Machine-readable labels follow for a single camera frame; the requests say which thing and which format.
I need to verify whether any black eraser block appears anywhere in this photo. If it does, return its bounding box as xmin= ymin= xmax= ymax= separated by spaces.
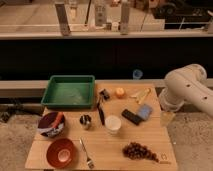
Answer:
xmin=122 ymin=109 xmax=142 ymax=125

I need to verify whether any bunch of dark grapes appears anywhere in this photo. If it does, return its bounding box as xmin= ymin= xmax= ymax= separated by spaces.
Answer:
xmin=122 ymin=142 xmax=159 ymax=162

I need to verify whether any blue cup in background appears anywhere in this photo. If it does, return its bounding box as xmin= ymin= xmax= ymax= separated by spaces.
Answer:
xmin=132 ymin=69 xmax=143 ymax=80

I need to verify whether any small black clip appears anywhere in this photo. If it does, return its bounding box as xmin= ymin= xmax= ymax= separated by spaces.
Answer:
xmin=100 ymin=89 xmax=110 ymax=100

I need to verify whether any metal fork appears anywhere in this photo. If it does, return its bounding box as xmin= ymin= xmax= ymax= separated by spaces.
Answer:
xmin=79 ymin=138 xmax=94 ymax=169

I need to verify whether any small metal cup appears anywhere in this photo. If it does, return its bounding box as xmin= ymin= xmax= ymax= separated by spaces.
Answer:
xmin=80 ymin=115 xmax=91 ymax=130

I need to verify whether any blue sponge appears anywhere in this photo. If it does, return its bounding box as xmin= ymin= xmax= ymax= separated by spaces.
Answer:
xmin=137 ymin=104 xmax=152 ymax=121

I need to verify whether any white plastic cup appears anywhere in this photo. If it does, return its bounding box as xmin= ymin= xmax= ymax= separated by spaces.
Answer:
xmin=105 ymin=115 xmax=121 ymax=134

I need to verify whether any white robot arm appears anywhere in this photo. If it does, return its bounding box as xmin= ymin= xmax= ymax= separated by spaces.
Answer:
xmin=159 ymin=64 xmax=213 ymax=127

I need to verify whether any green plastic tray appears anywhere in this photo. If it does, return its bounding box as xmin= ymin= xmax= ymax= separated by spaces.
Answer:
xmin=41 ymin=75 xmax=95 ymax=109

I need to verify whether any black handled brush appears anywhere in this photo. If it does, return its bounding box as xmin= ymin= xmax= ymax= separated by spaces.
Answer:
xmin=97 ymin=95 xmax=105 ymax=125

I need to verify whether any orange fruit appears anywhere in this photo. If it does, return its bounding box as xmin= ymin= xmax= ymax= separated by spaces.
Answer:
xmin=115 ymin=87 xmax=126 ymax=98

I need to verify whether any dark patterned bowl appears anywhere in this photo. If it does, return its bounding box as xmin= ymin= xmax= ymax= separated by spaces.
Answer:
xmin=37 ymin=112 xmax=65 ymax=138

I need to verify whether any red bowl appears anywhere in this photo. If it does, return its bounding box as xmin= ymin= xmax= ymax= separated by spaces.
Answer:
xmin=46 ymin=138 xmax=75 ymax=169

